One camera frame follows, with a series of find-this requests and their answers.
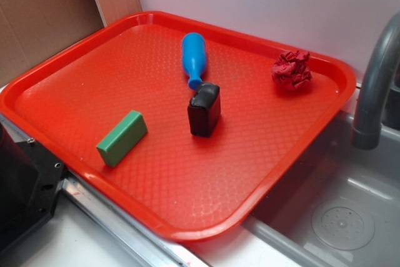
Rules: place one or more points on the brown cardboard panel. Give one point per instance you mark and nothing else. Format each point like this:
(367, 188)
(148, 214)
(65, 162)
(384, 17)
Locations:
(34, 30)

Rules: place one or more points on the black box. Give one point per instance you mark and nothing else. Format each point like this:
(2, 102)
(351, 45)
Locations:
(204, 110)

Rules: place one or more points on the metal rail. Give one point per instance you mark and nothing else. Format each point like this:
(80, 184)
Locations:
(87, 230)

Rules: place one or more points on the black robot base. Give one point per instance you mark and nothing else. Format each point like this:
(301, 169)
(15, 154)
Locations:
(31, 178)

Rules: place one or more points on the grey plastic sink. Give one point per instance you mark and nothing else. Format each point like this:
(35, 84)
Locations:
(336, 205)

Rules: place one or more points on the red plastic tray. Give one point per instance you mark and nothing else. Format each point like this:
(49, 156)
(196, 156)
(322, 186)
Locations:
(182, 187)

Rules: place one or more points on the crumpled red cloth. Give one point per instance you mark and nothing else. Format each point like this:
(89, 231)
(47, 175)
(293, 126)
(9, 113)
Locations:
(291, 71)

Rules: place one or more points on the blue plastic bottle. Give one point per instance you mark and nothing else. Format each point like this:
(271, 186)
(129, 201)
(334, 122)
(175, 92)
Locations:
(194, 60)

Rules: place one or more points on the grey faucet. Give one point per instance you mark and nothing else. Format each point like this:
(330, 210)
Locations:
(378, 101)

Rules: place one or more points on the green rectangular block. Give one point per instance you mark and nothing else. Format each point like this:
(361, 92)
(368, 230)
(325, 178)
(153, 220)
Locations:
(122, 138)

